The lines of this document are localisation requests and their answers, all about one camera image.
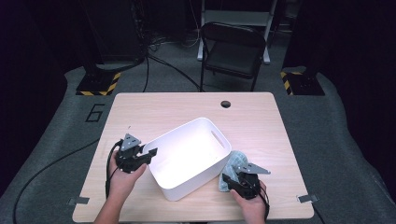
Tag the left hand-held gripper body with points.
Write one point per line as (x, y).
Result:
(129, 143)

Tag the black folding chair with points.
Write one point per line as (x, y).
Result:
(232, 59)

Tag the person's left hand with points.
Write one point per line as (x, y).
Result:
(121, 185)

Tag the light blue fluffy towel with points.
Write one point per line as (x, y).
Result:
(236, 158)

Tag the black stand with striped base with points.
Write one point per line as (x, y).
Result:
(96, 84)
(306, 84)

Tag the white plastic storage box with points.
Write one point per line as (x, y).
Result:
(186, 155)

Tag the black table grommet hole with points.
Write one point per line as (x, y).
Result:
(225, 104)

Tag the white metal rack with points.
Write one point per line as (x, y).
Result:
(238, 17)

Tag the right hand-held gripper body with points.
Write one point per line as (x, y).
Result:
(252, 169)

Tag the grey tape piece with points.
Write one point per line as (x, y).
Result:
(79, 200)
(308, 198)

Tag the black equipment cabinet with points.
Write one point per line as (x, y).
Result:
(115, 31)

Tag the person's right hand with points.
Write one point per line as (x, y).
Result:
(253, 210)

